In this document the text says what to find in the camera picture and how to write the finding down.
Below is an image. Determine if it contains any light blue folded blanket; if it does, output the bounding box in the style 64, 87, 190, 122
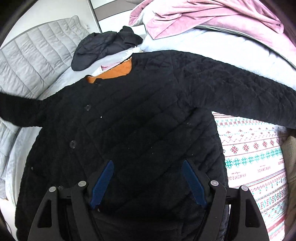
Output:
140, 28, 295, 89

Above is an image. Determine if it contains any pink floral pillow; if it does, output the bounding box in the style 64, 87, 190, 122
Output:
281, 136, 296, 233

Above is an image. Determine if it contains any patterned pink teal blanket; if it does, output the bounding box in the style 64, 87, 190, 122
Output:
213, 113, 290, 240

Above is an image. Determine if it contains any pink and grey folded blanket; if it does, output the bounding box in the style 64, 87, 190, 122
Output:
129, 1, 286, 47

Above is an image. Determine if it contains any black quilted jacket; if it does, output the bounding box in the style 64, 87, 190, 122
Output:
1, 51, 295, 240

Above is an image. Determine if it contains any dark navy puffer jacket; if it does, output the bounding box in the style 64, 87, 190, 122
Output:
71, 26, 143, 71

